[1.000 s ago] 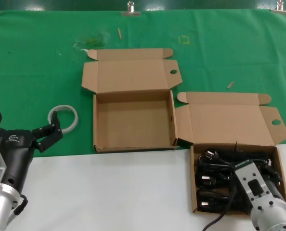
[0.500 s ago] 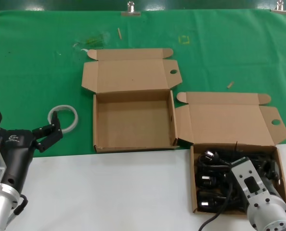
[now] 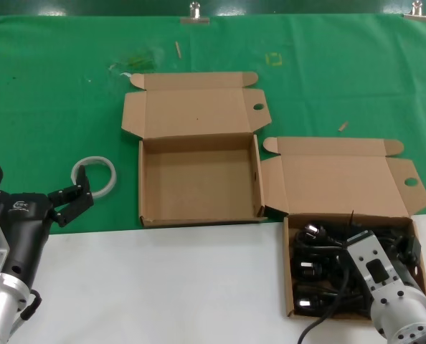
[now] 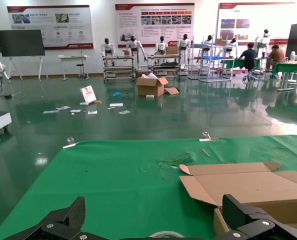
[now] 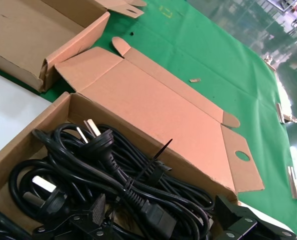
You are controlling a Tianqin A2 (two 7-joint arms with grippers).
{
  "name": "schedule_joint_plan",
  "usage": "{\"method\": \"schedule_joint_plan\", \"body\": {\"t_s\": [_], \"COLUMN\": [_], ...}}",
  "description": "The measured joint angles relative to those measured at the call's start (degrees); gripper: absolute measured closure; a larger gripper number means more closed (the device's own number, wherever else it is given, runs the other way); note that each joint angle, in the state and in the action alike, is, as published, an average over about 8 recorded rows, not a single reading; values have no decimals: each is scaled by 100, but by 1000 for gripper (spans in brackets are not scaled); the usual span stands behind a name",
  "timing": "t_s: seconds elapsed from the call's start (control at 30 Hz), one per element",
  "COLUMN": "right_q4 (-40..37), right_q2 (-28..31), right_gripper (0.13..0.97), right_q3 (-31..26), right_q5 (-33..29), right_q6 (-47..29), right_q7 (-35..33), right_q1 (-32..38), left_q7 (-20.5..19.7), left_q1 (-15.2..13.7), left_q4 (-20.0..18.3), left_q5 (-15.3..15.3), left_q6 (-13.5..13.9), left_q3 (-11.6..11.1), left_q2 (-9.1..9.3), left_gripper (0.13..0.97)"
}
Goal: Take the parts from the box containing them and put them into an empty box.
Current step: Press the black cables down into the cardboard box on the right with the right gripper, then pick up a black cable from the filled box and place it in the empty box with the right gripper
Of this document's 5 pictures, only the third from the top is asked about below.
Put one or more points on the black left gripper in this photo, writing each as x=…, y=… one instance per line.
x=26, y=229

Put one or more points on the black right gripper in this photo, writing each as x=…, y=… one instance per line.
x=404, y=270

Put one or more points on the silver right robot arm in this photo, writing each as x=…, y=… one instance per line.
x=403, y=315

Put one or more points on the brown cardboard mailer box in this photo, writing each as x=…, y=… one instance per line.
x=342, y=179
x=198, y=179

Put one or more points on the clear tape roll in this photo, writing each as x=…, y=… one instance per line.
x=112, y=175

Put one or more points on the green table cloth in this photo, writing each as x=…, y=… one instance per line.
x=55, y=89

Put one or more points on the small wooden stick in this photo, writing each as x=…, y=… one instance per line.
x=178, y=50
x=343, y=126

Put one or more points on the green clear plastic scrap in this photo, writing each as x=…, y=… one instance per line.
x=141, y=61

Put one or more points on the silver metal binder clip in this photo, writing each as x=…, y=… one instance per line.
x=418, y=16
x=195, y=20

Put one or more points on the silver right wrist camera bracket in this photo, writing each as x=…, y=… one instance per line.
x=360, y=256

